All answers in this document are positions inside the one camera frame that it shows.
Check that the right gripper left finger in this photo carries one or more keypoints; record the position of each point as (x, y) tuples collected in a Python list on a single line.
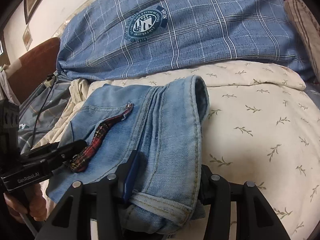
[(81, 203)]

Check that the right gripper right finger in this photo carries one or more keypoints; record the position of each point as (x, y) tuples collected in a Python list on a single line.
[(255, 218)]

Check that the blue denim pants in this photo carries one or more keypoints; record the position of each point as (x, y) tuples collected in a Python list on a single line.
[(163, 124)]

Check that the person's left hand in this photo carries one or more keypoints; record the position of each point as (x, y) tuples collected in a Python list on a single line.
[(37, 206)]

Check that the grey patterned bedsheet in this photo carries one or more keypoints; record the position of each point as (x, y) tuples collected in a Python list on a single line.
[(41, 110)]

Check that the grey cloth on headboard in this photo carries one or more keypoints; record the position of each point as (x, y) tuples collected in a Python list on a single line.
[(6, 90)]

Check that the cream leaf-print blanket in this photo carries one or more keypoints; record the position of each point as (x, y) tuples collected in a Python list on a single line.
[(263, 126)]

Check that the brown headboard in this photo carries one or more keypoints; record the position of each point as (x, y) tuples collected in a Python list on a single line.
[(31, 69)]

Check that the small framed picture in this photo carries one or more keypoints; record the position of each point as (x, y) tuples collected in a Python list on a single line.
[(27, 38)]

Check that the striped beige pillow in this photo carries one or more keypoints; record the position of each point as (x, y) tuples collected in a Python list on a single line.
[(307, 26)]

